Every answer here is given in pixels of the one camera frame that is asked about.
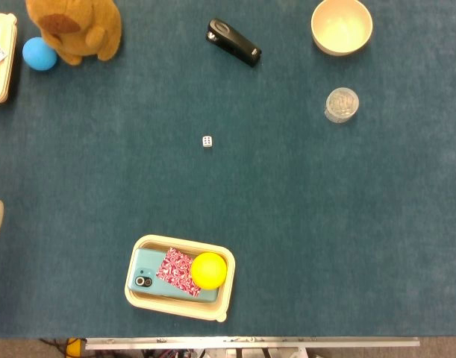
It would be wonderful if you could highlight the beige bowl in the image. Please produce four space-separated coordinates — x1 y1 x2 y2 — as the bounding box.
310 0 374 57

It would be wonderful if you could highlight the aluminium table edge rail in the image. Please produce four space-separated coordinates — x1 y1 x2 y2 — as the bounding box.
84 336 421 351

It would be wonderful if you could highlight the blue ball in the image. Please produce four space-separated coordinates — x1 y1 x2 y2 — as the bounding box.
22 37 58 71

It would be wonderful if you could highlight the clear glass jar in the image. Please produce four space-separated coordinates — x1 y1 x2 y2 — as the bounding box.
323 87 360 124

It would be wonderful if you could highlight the yellow plastic object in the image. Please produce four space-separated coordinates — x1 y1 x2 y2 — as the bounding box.
66 337 87 358

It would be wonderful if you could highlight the yellow ball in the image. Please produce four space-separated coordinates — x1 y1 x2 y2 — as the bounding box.
190 252 228 291

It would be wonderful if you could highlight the beige tray with phone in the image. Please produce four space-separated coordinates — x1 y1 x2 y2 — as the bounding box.
124 234 237 323

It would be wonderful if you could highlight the teal smartphone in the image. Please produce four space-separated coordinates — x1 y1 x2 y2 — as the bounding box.
127 248 220 303

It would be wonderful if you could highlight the black stapler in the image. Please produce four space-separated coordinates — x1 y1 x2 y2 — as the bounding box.
204 18 263 69

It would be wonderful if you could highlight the brown plush capybara toy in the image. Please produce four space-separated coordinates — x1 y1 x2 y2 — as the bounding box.
25 0 123 66

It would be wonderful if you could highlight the beige tray with playing card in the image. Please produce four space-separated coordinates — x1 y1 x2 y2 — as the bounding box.
0 12 19 107

